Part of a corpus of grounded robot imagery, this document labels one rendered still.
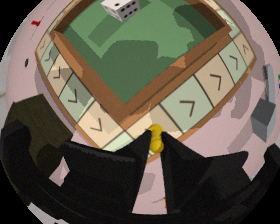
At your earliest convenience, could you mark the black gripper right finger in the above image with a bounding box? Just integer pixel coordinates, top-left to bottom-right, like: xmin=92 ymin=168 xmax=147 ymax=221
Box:
xmin=160 ymin=132 xmax=249 ymax=214

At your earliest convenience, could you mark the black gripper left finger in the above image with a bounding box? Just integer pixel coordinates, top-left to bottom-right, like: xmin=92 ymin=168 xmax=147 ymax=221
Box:
xmin=60 ymin=129 xmax=152 ymax=213

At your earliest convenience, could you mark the yellow pawn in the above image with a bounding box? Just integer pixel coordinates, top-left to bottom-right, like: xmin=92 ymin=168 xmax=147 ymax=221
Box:
xmin=148 ymin=124 xmax=164 ymax=153

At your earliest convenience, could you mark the white die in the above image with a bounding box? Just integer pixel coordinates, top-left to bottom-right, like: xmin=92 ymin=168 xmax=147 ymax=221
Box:
xmin=100 ymin=0 xmax=140 ymax=22

